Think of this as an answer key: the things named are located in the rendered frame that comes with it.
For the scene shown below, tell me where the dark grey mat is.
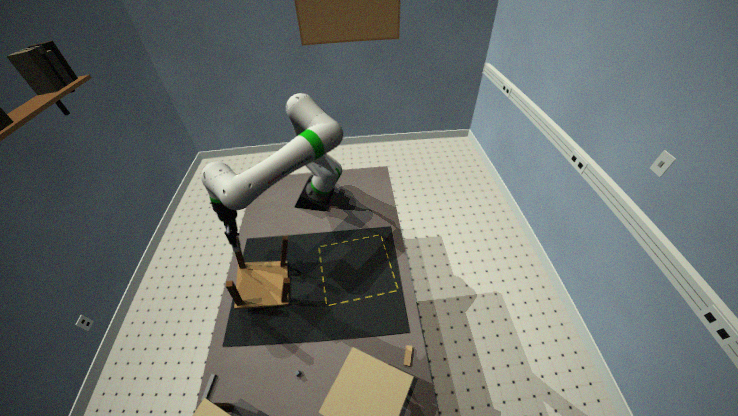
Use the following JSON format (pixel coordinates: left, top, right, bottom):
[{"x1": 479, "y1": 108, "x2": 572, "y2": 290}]
[{"x1": 222, "y1": 226, "x2": 410, "y2": 347}]

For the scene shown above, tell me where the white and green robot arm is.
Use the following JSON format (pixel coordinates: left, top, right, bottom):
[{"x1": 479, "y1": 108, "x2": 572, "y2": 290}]
[{"x1": 201, "y1": 93, "x2": 343, "y2": 214}]

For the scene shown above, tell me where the small wooden stool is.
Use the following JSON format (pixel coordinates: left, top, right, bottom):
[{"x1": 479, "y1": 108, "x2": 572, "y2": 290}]
[{"x1": 226, "y1": 236, "x2": 290, "y2": 309}]

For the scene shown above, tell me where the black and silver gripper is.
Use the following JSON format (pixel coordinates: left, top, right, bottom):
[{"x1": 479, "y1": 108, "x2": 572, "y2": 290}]
[{"x1": 217, "y1": 210, "x2": 241, "y2": 252}]

